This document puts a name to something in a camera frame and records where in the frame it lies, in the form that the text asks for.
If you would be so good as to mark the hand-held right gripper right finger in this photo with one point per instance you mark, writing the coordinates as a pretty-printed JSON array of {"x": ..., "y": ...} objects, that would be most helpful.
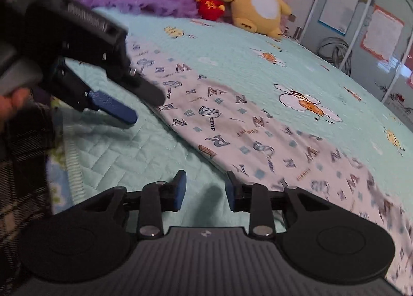
[{"x": 230, "y": 191}]

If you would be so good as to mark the letter-print pants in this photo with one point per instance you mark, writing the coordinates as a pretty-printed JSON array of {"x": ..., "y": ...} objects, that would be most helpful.
[{"x": 242, "y": 121}]

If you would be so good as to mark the yellow plush toy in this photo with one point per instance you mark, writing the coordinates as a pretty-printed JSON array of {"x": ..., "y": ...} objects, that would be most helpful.
[{"x": 258, "y": 2}]

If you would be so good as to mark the orange-bordered poster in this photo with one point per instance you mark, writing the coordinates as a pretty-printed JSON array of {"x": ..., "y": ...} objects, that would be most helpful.
[{"x": 382, "y": 33}]

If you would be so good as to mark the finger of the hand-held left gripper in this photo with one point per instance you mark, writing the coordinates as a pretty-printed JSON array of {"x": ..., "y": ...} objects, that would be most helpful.
[
  {"x": 145, "y": 89},
  {"x": 113, "y": 107}
]

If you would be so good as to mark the person's left hand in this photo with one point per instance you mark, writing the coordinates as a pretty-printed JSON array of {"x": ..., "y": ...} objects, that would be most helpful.
[{"x": 13, "y": 104}]

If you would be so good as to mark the grey wall socket plate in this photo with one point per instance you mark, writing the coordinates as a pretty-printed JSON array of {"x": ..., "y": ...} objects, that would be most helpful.
[{"x": 292, "y": 18}]

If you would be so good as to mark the floral bed sheet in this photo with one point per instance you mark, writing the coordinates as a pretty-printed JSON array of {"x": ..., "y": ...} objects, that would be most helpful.
[{"x": 59, "y": 186}]

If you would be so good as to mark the sliding-door wardrobe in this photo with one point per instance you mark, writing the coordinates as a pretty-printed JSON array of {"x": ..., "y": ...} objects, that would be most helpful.
[{"x": 371, "y": 73}]

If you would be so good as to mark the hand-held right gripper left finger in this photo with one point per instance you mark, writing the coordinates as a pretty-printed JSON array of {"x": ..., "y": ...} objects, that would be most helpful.
[{"x": 181, "y": 191}]

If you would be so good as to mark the bee-print quilted bedspread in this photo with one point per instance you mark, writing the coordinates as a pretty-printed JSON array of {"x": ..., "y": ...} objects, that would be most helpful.
[{"x": 226, "y": 57}]

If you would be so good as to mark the person's left forearm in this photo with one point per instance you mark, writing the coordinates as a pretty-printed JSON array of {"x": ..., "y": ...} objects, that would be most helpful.
[{"x": 22, "y": 170}]

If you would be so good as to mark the blue-bordered poster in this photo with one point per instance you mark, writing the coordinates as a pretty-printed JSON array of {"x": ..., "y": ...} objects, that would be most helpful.
[{"x": 338, "y": 10}]

